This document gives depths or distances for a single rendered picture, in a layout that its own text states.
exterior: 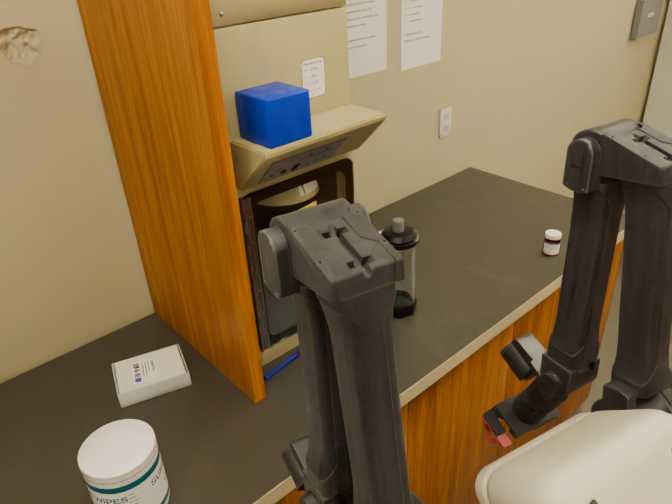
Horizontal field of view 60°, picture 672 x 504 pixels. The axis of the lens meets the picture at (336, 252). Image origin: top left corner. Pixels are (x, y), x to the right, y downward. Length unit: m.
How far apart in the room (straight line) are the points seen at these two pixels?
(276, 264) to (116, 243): 1.08
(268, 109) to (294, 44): 0.20
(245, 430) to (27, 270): 0.65
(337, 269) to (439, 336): 1.02
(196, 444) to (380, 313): 0.83
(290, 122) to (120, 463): 0.66
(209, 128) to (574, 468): 0.74
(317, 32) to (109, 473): 0.90
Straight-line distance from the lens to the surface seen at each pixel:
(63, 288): 1.60
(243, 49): 1.14
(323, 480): 0.76
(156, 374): 1.42
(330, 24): 1.27
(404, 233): 1.45
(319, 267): 0.50
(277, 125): 1.07
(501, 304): 1.64
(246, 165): 1.12
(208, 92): 1.00
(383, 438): 0.60
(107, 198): 1.56
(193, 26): 0.99
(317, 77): 1.26
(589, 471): 0.66
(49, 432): 1.44
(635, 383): 0.90
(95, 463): 1.12
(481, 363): 1.67
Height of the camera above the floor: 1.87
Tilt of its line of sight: 30 degrees down
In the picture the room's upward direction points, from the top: 3 degrees counter-clockwise
